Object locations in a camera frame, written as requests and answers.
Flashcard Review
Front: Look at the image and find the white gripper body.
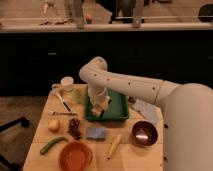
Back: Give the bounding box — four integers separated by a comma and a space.
91, 96, 111, 117

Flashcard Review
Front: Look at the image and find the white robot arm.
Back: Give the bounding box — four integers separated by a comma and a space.
79, 57, 213, 171

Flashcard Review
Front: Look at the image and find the green plastic tray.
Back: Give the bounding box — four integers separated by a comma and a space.
84, 90, 129, 122

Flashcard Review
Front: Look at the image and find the small metal cup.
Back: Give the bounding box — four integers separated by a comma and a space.
128, 96, 136, 103

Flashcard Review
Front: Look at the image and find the blue sponge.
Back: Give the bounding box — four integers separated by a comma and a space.
86, 127, 106, 140

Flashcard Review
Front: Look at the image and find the bunch of dark grapes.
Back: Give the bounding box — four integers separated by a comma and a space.
68, 118, 81, 140

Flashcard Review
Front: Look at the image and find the white mug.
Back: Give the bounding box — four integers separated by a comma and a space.
51, 76, 74, 92

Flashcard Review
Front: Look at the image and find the blue grey cloth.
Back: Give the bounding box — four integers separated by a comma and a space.
133, 99, 159, 125

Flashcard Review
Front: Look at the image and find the dark purple bowl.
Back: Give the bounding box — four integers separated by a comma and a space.
131, 121, 158, 146

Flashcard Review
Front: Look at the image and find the orange bowl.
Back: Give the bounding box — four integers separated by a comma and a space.
58, 141, 93, 171

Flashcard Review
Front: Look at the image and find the green cucumber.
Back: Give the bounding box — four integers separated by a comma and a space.
40, 137, 68, 155

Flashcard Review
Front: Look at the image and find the orange ball on counter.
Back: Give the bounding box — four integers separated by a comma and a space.
85, 14, 92, 24

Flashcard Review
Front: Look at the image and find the black office chair base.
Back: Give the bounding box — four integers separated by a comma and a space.
0, 116, 31, 171

